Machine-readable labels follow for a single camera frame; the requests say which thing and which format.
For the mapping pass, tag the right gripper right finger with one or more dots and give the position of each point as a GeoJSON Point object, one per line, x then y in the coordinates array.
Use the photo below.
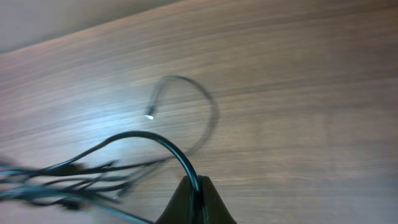
{"type": "Point", "coordinates": [212, 209]}

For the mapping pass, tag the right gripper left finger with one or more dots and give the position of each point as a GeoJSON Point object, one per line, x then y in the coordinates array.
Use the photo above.
{"type": "Point", "coordinates": [179, 208]}

